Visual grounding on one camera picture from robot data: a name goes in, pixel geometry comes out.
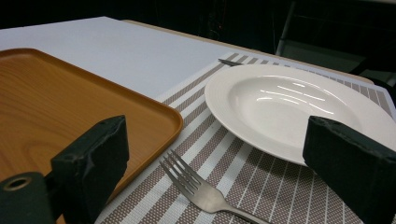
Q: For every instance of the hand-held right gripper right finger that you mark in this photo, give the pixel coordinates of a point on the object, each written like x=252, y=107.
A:
x=355, y=168

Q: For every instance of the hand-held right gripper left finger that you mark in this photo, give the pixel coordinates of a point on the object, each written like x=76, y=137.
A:
x=90, y=168

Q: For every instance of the brown wooden tray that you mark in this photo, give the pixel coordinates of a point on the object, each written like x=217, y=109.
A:
x=62, y=93

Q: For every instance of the white deep plate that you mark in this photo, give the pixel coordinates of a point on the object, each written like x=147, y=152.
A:
x=264, y=109

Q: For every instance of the silver metal fork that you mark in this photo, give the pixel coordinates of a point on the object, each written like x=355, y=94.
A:
x=205, y=196

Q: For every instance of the silver table knife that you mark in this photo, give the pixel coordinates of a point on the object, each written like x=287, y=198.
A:
x=230, y=62

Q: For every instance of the striped grey woven placemat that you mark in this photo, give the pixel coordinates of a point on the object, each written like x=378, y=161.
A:
x=280, y=193

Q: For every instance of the white table cover board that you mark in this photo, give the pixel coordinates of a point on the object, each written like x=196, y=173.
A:
x=124, y=53

